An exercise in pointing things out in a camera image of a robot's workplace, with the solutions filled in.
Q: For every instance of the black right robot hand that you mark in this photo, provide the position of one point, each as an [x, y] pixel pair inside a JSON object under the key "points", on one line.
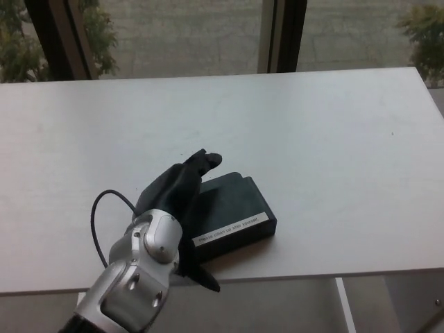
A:
{"points": [[170, 190]]}

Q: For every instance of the black magnetic container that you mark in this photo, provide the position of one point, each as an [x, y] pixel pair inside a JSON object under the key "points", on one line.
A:
{"points": [[236, 208]]}

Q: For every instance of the green leafy tree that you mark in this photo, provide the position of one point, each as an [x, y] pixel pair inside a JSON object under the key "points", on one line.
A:
{"points": [[17, 55], [102, 41], [426, 41]]}

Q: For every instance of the dark window frame post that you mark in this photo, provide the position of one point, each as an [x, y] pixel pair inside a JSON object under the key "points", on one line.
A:
{"points": [[286, 34], [59, 38]]}

